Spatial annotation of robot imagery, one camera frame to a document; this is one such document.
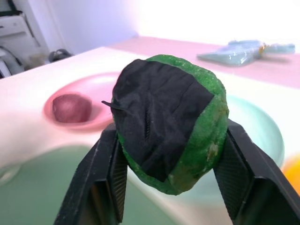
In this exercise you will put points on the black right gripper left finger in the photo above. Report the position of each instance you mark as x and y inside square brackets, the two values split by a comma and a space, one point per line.
[91, 178]

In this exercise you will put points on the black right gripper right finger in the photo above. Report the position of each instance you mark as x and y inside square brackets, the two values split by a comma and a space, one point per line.
[255, 178]

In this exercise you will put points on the green ball with black tape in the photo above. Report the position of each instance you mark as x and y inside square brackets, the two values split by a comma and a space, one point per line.
[170, 124]

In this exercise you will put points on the orange plate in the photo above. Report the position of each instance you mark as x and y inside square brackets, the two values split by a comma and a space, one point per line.
[293, 174]

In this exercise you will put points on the light blue plate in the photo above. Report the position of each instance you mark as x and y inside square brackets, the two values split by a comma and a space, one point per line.
[255, 131]

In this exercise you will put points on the green plate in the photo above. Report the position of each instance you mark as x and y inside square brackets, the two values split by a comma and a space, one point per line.
[39, 185]

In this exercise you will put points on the pink plate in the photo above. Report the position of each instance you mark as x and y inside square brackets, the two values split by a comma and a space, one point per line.
[98, 100]

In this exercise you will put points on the dark red ball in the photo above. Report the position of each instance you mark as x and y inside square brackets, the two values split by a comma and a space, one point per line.
[71, 108]

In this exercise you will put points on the light blue plastic packet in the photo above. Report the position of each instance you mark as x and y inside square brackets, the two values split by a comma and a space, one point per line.
[243, 54]

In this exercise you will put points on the dark grey round object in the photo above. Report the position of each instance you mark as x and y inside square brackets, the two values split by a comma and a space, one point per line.
[58, 55]

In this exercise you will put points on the white cabinet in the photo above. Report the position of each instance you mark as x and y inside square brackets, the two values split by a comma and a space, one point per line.
[16, 39]

